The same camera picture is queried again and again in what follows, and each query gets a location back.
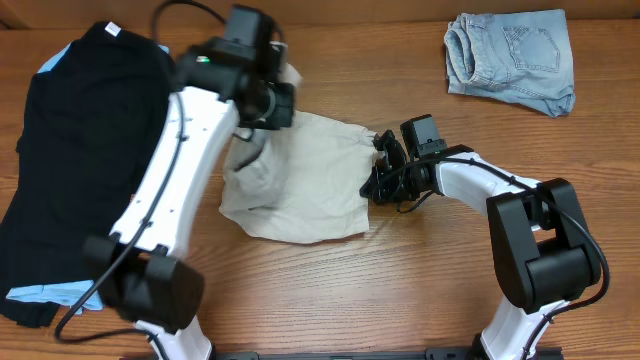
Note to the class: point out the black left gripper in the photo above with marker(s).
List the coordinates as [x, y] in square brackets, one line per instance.
[279, 107]

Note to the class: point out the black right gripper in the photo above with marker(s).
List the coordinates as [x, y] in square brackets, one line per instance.
[386, 194]

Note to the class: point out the beige cotton shorts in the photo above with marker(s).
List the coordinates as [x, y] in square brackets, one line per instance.
[300, 184]

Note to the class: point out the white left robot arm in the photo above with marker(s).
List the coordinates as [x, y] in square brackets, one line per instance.
[228, 82]

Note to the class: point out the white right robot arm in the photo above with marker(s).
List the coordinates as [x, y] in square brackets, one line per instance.
[545, 259]

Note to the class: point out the black t-shirt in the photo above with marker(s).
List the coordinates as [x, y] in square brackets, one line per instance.
[85, 160]

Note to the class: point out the folded blue denim shorts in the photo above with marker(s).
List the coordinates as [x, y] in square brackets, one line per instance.
[520, 58]

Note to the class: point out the light blue garment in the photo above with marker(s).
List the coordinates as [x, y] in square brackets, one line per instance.
[55, 292]

